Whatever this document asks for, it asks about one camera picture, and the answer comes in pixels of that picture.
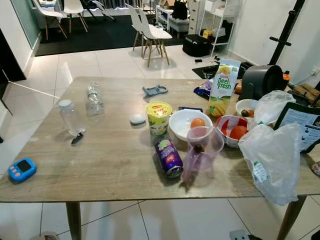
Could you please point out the black bag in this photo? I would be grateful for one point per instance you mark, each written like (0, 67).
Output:
(196, 45)

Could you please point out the black area rug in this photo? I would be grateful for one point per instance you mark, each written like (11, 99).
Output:
(105, 35)

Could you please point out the crumpled clear plastic bag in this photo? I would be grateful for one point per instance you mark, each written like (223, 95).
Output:
(274, 106)

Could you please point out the purple drink can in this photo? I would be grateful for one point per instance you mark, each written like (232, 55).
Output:
(169, 158)

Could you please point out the clear bottle with white cap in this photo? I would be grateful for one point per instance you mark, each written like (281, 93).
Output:
(70, 117)

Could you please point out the grey-blue plastic tool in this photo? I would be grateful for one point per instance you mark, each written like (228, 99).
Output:
(154, 90)

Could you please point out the white shelf rack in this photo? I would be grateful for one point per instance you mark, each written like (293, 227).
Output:
(219, 12)

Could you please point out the blue handheld timer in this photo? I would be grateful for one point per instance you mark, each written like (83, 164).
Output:
(22, 169)

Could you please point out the large white bowl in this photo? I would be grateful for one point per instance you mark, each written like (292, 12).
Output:
(181, 127)

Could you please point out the round orange fruit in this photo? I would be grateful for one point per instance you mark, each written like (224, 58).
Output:
(197, 123)

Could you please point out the wooden table leg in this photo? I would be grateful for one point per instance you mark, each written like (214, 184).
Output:
(291, 217)
(74, 220)

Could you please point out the white chair with wooden legs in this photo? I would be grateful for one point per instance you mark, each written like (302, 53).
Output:
(135, 20)
(73, 7)
(157, 34)
(49, 14)

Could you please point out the small black floor mat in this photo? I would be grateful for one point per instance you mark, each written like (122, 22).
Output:
(210, 71)

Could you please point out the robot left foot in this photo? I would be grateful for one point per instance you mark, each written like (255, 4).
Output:
(47, 236)

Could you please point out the red tomato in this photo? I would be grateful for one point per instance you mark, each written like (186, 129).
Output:
(238, 132)

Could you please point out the black clipboard with printed sheet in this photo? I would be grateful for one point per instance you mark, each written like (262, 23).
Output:
(300, 122)

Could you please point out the yellow instant noodle cup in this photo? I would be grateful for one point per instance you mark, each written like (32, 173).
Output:
(158, 118)

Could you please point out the black round air fryer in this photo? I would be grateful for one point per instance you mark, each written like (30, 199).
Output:
(260, 81)

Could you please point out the Peel Fresh juice carton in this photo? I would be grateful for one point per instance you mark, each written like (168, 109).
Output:
(224, 87)

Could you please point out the small white bowl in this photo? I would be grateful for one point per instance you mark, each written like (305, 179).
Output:
(244, 104)

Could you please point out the clear plastic bag with label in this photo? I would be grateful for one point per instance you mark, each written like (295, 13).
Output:
(275, 160)

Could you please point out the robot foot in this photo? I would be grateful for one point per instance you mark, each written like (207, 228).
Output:
(240, 235)
(47, 236)

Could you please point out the brown cardboard box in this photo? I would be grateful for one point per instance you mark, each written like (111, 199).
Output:
(305, 92)

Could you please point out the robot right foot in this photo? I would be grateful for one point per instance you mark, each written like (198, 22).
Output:
(240, 235)

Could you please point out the crushed clear water bottle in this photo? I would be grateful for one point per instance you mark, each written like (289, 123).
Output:
(94, 99)

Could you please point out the dark flat phone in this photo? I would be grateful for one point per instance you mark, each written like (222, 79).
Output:
(190, 108)

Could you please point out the black slanted pole stand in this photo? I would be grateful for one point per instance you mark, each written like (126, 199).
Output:
(287, 30)

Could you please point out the blue snack packet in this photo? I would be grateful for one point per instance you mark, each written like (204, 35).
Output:
(204, 88)

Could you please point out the small black clip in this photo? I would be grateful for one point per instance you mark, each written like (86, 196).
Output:
(77, 138)

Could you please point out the clear purple plastic cup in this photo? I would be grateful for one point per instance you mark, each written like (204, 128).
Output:
(203, 152)

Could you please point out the red and white bowl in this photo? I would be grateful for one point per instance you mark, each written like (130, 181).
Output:
(223, 131)

